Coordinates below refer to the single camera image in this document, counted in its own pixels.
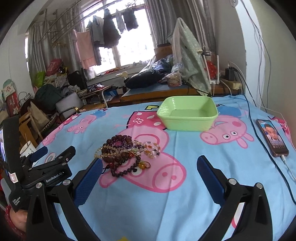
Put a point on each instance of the dark folded clothes bundle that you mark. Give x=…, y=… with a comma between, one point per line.
x=144, y=79

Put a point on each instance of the wooden desk blue top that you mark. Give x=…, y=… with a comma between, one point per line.
x=156, y=92

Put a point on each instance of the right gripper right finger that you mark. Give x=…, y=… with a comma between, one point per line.
x=255, y=222

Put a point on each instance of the black hanging jacket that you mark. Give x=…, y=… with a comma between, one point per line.
x=110, y=33

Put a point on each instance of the grey curtain left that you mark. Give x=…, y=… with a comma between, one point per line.
x=41, y=46

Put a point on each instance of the white mug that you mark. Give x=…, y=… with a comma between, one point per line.
x=27, y=149

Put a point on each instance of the small school desk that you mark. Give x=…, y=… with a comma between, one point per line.
x=99, y=93

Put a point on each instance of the bagged round snack container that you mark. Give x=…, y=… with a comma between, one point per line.
x=174, y=79

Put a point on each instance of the black power adapter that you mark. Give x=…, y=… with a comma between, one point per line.
x=230, y=74

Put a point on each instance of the green dotted draped cloth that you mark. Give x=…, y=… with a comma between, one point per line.
x=188, y=52

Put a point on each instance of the jar with red contents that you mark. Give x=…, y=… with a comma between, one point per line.
x=211, y=64

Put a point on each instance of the left human hand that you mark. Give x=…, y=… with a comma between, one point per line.
x=19, y=219

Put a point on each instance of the green plastic basket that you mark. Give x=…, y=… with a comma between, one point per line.
x=188, y=113

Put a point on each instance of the grey curtain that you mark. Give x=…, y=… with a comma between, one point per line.
x=163, y=16
x=41, y=46

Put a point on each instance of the green plastic bag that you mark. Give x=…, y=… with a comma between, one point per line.
x=39, y=79

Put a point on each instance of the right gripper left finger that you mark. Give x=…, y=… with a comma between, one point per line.
x=43, y=222

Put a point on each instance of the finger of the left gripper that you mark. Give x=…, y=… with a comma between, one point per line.
x=64, y=157
x=36, y=156

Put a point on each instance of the grey storage box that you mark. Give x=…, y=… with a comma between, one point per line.
x=66, y=106

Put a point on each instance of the smartphone with lit screen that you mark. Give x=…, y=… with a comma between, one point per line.
x=274, y=141

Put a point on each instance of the grey hanging shirt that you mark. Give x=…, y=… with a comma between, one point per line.
x=96, y=30

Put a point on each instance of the pink hanging garment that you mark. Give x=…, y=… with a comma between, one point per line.
x=85, y=48

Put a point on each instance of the white wifi router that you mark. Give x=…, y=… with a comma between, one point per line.
x=216, y=81

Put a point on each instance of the grey curtain right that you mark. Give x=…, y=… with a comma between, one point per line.
x=163, y=16

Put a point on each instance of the red plastic bag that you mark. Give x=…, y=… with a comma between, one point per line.
x=54, y=66

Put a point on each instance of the dark hanging shorts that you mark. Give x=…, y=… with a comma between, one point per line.
x=130, y=19

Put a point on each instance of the cardboard box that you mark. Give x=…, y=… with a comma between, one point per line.
x=162, y=52

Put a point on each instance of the wooden chair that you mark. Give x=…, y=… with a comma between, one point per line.
x=29, y=130

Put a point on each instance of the dark green bag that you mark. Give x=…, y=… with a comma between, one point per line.
x=48, y=96

